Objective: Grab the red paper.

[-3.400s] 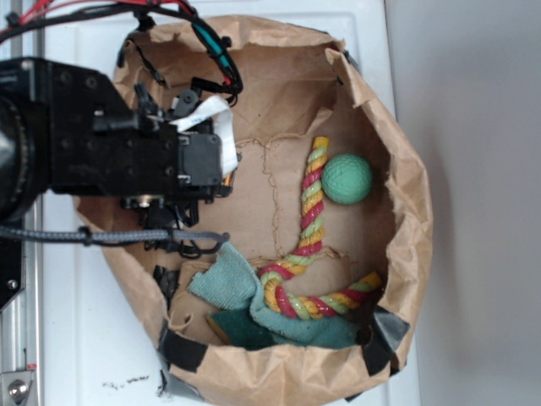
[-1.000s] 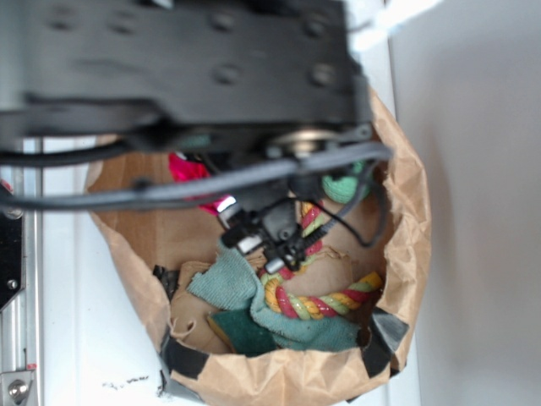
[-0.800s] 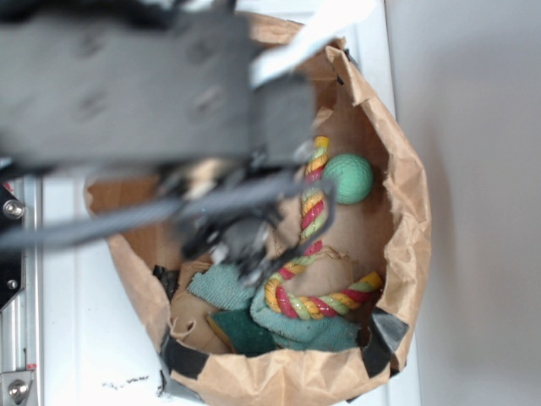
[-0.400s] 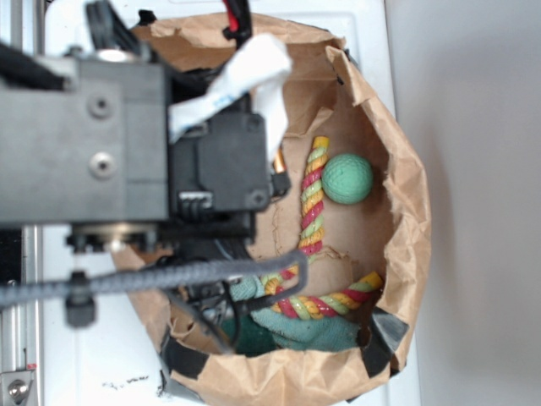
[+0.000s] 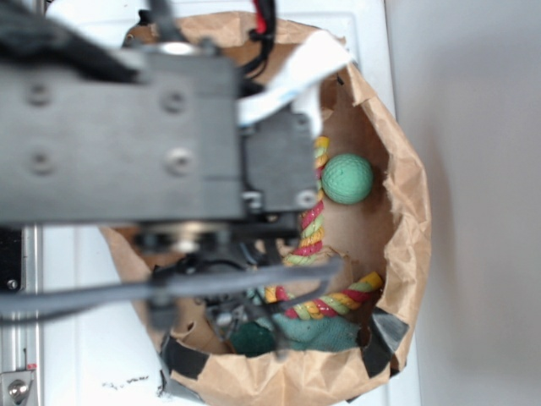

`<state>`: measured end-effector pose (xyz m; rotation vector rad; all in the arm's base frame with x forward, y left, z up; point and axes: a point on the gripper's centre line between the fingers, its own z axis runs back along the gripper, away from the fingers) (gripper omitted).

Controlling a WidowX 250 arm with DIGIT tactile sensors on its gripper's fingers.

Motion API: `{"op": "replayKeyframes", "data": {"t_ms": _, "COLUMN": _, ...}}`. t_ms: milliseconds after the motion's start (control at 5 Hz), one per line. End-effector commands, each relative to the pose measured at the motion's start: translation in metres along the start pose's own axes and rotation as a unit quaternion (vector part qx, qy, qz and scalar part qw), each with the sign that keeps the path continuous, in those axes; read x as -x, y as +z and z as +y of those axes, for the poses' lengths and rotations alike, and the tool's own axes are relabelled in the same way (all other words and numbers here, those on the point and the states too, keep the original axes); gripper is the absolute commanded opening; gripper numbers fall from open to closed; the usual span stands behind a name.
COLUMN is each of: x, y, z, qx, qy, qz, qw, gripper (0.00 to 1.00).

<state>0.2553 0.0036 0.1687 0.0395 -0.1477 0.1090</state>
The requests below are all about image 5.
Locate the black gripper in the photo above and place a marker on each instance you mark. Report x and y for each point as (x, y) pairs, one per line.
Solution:
(159, 140)

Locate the teal cloth towel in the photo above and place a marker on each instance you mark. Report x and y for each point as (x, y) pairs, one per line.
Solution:
(328, 335)

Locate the aluminium frame rail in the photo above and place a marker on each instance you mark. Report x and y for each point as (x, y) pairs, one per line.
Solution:
(21, 341)

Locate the brown paper bag bin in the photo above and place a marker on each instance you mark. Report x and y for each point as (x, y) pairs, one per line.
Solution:
(388, 233)

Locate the multicolour twisted rope toy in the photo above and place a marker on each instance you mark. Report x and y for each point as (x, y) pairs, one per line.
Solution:
(310, 245)

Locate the green textured ball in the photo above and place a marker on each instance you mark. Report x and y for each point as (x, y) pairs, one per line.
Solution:
(347, 179)

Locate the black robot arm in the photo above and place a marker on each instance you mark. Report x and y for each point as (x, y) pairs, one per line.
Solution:
(219, 269)

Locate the black metal bracket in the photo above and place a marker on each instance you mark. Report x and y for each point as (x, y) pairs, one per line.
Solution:
(12, 260)

